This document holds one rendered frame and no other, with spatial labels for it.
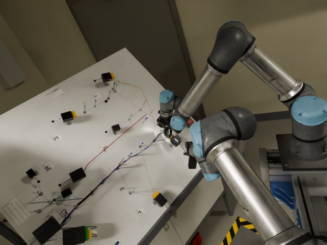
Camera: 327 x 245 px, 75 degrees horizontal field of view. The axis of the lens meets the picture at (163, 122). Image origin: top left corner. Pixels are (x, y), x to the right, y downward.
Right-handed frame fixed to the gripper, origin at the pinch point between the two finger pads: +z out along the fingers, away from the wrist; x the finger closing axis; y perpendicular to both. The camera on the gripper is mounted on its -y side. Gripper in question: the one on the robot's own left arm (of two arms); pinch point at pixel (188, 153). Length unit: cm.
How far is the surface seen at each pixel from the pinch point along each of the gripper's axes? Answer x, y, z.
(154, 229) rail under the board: 23.2, -41.1, -8.6
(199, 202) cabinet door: -11.4, -36.2, 23.8
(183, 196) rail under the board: 4.4, -26.3, 0.9
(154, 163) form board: 21.7, -5.0, 0.7
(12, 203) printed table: 92, -20, -21
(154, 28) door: 13, 148, 101
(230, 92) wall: -88, 77, 130
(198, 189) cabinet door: -9.9, -25.9, 18.3
